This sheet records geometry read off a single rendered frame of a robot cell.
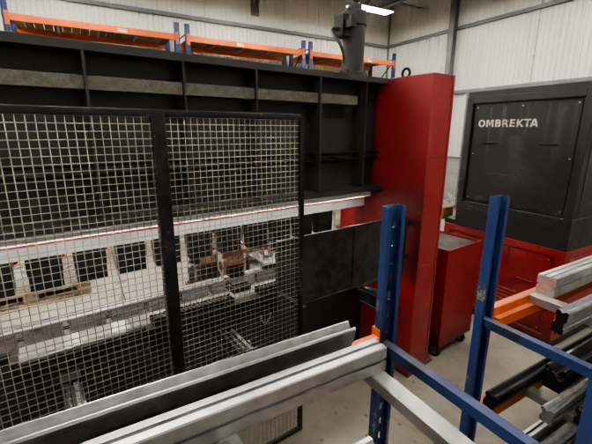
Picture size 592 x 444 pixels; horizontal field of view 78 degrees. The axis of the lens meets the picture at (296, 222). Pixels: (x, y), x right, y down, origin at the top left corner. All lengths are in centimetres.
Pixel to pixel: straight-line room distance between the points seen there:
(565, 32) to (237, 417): 900
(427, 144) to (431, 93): 33
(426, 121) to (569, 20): 680
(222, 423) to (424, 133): 231
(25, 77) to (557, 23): 883
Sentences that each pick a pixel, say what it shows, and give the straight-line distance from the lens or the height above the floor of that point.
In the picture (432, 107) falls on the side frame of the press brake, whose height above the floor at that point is 208.
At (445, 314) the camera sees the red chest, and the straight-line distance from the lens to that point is 341.
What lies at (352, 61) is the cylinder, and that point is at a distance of 278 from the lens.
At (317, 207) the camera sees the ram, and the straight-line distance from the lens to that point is 275.
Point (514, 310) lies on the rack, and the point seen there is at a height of 137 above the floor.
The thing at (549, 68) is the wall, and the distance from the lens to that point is 925.
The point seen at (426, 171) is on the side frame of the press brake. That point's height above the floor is 166.
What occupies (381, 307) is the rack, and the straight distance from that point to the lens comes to 99.
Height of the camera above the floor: 193
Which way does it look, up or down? 14 degrees down
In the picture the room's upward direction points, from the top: straight up
